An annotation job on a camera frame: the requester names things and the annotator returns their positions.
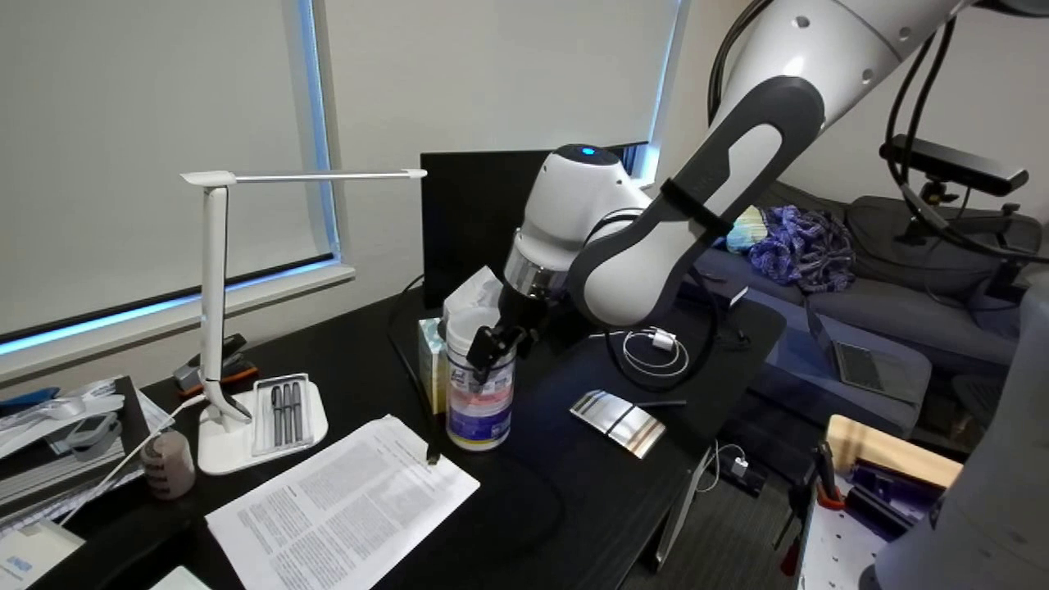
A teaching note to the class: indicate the printed white paper sheet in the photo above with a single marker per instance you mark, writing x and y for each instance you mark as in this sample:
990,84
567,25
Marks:
340,513

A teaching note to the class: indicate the white bottle blue yellow label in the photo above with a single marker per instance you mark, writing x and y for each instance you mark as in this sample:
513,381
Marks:
481,412

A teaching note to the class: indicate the white window blind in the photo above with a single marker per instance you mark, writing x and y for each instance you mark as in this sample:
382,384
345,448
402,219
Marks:
143,143

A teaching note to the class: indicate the light green cloth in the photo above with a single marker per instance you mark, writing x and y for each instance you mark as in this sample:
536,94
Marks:
746,229

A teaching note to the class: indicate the black computer monitor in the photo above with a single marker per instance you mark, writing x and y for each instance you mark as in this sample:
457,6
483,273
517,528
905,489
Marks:
469,217

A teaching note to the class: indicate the grey couch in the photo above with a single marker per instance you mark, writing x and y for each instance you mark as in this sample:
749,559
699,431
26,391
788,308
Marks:
927,316

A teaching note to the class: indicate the metal robot mounting table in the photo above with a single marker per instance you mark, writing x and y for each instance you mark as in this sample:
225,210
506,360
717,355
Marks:
831,545

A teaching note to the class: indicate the white desk lamp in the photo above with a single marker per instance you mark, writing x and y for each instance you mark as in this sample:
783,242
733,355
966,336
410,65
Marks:
213,284

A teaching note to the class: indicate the light wooden tray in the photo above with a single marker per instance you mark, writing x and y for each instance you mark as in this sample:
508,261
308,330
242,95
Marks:
889,448

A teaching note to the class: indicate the grey flat case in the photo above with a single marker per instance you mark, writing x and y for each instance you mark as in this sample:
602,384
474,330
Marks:
873,366

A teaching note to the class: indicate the purple cloth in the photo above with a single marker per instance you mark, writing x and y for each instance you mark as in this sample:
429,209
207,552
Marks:
804,251

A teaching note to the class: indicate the white card brown stripes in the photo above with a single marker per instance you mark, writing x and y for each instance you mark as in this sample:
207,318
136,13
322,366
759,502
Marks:
617,419

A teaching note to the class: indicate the stack of white papers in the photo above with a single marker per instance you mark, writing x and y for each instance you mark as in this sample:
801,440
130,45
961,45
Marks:
52,428

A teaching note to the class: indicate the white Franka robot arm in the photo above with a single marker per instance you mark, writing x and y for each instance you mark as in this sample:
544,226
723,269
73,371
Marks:
699,183

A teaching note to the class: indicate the black power adapter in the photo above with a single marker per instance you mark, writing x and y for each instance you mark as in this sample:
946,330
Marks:
742,471

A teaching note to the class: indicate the black camera on stand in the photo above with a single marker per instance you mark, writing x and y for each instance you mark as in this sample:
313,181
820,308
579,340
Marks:
952,165

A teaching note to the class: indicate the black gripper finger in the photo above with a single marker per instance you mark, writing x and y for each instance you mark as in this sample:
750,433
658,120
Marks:
491,355

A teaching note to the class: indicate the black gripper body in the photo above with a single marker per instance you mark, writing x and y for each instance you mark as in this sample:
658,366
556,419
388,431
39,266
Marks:
521,308

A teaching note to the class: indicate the orange black clamp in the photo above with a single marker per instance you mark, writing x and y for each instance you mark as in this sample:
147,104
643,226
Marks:
820,480

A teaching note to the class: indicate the red black tool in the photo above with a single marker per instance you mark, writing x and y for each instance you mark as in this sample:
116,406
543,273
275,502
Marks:
234,371

